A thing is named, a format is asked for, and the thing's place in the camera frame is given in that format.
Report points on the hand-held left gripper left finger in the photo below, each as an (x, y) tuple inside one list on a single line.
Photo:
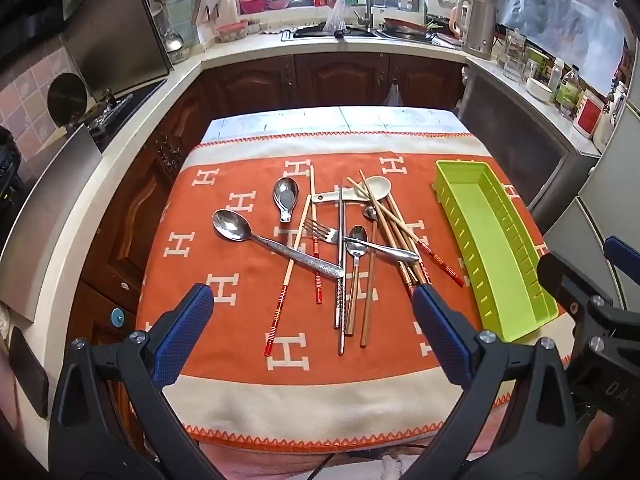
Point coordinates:
[(182, 332)]

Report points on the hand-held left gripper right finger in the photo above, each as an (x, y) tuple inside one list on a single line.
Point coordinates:
[(440, 335)]

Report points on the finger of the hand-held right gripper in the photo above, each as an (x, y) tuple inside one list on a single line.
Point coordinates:
[(620, 250), (557, 275)]

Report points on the green utensil tray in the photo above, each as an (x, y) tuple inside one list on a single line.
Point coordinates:
[(500, 260)]

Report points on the brown wooden chopstick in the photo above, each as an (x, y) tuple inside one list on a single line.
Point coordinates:
[(406, 275), (372, 192), (400, 222)]

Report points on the red-striped bamboo chopstick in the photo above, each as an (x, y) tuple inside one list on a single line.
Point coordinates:
[(285, 290), (316, 270), (440, 262)]

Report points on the steel fork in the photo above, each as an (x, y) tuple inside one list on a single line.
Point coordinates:
[(322, 231)]

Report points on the white ceramic spoon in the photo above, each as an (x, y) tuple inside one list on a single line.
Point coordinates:
[(375, 187)]

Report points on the short steel soup spoon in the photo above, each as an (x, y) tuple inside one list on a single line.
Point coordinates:
[(286, 197)]

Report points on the person's right hand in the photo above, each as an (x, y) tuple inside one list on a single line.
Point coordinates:
[(597, 440)]

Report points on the silver refrigerator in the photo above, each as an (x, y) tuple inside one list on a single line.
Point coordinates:
[(600, 220)]

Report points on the orange printed blanket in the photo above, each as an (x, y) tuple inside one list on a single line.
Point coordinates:
[(240, 340)]

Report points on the red label jar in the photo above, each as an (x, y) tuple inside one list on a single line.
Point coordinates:
[(590, 112)]

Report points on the person's white knit clothing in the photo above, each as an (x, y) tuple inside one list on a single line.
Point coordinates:
[(390, 467)]

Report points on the black flat device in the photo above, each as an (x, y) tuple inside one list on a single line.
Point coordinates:
[(27, 365)]

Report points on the green label bottle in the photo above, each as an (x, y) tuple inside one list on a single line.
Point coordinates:
[(567, 87)]

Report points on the stainless steel panel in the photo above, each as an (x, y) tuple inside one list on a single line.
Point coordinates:
[(50, 210)]

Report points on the white bowl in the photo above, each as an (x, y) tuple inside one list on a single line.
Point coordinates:
[(540, 87)]

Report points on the white bottle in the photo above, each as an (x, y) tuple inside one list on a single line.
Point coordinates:
[(555, 72)]

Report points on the glass jar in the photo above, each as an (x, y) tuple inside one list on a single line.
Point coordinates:
[(512, 55)]

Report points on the black gas stove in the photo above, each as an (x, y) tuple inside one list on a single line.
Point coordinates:
[(115, 110)]

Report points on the hanging plastic bag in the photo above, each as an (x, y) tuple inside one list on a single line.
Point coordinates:
[(395, 95)]

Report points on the white blue-lined table cover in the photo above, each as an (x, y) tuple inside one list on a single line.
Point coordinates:
[(325, 120)]

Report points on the clear plastic sheet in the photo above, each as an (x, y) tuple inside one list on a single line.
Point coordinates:
[(565, 0)]

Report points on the round steel pot lid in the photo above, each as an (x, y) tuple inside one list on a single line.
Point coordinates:
[(67, 97)]

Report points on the steel electric kettle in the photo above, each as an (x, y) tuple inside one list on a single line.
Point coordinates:
[(475, 25)]

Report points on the dark frying pan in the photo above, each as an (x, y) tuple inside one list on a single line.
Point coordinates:
[(405, 29)]

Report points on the red lid container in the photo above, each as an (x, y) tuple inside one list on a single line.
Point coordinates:
[(231, 31)]

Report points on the steel sink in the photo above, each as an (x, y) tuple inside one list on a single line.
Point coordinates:
[(310, 31)]

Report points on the clear plastic bag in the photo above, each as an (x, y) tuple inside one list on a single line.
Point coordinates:
[(336, 15)]

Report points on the red plastic basin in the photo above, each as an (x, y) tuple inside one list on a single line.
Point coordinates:
[(252, 2)]

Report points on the black range hood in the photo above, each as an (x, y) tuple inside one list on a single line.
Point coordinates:
[(30, 5)]

